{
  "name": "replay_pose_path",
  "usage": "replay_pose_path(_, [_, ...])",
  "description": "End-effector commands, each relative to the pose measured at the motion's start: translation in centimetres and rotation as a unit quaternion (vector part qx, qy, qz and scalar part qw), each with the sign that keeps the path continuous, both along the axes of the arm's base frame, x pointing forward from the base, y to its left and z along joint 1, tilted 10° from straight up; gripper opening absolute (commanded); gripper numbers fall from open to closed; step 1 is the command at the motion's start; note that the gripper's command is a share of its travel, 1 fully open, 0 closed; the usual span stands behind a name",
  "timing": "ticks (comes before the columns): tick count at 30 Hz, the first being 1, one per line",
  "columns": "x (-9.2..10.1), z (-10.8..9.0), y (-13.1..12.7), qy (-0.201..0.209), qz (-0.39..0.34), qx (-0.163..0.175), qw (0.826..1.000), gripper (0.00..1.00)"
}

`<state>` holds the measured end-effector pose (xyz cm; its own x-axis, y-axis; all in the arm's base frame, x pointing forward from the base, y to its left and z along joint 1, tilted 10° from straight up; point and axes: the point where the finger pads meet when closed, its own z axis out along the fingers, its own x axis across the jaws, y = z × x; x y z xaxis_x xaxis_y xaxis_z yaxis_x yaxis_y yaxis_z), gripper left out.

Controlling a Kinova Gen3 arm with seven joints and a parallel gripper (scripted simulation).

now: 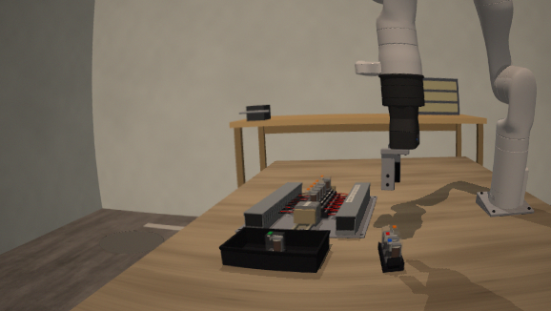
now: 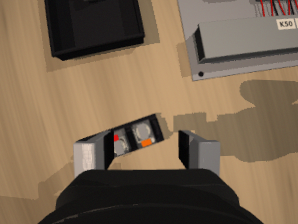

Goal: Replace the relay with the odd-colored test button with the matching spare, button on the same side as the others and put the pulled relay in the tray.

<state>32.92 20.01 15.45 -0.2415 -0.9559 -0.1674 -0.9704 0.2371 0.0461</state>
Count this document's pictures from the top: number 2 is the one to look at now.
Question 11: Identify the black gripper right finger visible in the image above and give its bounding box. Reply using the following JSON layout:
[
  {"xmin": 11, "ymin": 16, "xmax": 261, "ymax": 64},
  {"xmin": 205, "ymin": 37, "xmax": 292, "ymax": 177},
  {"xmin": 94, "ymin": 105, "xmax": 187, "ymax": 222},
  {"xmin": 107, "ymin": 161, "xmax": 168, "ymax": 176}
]
[{"xmin": 178, "ymin": 130, "xmax": 220, "ymax": 177}]

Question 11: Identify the black open-top tray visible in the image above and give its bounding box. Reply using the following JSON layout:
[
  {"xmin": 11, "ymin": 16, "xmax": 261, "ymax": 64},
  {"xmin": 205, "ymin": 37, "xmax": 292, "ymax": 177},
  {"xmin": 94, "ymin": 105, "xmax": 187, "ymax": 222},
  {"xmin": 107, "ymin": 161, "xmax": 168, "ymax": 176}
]
[{"xmin": 44, "ymin": 0, "xmax": 145, "ymax": 61}]

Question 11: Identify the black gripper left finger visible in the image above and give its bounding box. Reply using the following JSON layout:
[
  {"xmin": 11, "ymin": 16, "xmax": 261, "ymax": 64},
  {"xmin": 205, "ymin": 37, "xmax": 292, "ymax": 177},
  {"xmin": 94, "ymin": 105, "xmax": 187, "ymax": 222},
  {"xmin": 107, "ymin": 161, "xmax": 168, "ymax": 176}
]
[{"xmin": 73, "ymin": 131, "xmax": 114, "ymax": 179}]

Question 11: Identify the grey mounting plate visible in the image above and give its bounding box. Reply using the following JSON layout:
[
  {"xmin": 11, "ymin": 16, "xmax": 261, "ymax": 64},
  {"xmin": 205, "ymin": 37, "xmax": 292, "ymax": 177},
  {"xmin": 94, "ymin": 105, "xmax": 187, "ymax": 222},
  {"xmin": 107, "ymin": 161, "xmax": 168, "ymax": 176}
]
[{"xmin": 177, "ymin": 0, "xmax": 298, "ymax": 81}]

